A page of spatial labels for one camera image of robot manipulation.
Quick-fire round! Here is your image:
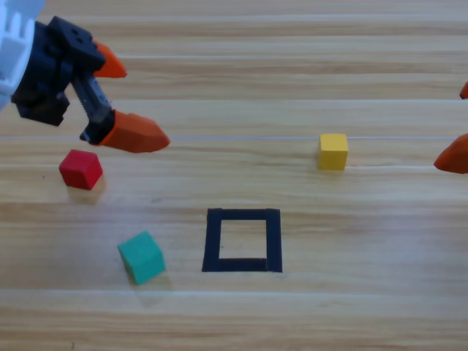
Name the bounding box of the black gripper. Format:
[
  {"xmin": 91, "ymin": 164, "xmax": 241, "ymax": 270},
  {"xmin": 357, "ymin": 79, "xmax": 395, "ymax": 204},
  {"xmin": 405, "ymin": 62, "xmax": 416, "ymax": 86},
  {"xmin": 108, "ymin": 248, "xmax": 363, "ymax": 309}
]
[{"xmin": 10, "ymin": 15, "xmax": 172, "ymax": 154}]

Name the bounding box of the red cube block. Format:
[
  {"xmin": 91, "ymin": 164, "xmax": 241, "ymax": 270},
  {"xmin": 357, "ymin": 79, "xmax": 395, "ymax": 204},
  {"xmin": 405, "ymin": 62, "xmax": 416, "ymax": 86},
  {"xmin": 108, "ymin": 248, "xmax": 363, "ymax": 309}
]
[{"xmin": 58, "ymin": 148, "xmax": 104, "ymax": 191}]

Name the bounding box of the yellow cube block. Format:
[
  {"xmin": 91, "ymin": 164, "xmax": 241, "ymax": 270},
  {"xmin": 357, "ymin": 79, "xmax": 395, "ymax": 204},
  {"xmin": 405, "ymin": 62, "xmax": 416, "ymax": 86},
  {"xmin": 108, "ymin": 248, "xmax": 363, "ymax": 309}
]
[{"xmin": 317, "ymin": 133, "xmax": 349, "ymax": 171}]

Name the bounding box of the green cube block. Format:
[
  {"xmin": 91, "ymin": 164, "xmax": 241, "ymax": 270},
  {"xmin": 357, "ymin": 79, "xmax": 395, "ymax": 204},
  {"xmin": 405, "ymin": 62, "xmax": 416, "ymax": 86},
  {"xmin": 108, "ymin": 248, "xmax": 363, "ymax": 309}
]
[{"xmin": 116, "ymin": 230, "xmax": 167, "ymax": 286}]

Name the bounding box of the black tape square outline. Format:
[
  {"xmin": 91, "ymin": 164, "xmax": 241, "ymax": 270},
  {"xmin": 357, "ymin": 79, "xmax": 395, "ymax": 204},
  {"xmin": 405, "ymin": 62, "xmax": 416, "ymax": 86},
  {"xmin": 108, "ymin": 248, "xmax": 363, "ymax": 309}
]
[{"xmin": 201, "ymin": 207, "xmax": 284, "ymax": 273}]

